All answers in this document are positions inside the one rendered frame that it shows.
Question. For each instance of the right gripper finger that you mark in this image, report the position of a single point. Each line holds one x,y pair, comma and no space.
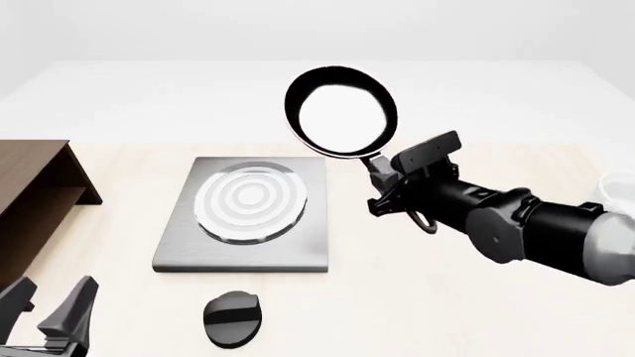
384,206
386,180

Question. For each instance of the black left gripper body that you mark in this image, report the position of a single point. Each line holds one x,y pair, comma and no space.
35,349

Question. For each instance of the translucent white bowl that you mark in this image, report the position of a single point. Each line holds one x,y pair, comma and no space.
617,189

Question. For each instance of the black frying pan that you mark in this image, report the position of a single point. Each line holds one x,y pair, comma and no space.
388,111

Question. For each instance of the round black stove knob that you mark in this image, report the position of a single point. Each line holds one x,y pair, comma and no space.
230,323

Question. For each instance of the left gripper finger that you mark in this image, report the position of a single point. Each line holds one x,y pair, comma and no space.
74,312
17,297

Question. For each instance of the small flat plate on stalk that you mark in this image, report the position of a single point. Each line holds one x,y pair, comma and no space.
429,149

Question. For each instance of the black and grey right robot arm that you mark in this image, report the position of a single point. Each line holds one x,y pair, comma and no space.
546,223

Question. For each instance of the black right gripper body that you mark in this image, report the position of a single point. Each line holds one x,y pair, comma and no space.
426,187

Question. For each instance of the flat grey stove plate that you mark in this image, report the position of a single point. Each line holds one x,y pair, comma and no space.
178,241

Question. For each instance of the dark brown wooden cabinet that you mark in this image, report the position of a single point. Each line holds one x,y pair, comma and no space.
35,175

